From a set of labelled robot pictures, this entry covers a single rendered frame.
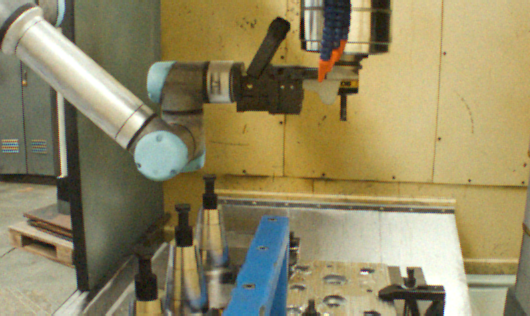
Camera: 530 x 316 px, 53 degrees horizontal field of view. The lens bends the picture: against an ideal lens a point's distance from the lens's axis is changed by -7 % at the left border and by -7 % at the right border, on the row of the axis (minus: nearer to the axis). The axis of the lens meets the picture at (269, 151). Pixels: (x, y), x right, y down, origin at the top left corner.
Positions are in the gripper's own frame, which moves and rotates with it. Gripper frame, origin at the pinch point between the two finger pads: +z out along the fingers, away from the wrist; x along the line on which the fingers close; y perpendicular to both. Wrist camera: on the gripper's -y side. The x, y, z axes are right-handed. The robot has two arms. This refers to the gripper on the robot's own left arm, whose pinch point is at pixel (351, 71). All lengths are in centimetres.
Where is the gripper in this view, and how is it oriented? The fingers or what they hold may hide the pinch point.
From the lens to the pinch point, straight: 98.7
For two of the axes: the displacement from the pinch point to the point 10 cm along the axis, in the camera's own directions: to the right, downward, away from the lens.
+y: 0.0, 9.8, 2.1
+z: 9.9, 0.2, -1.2
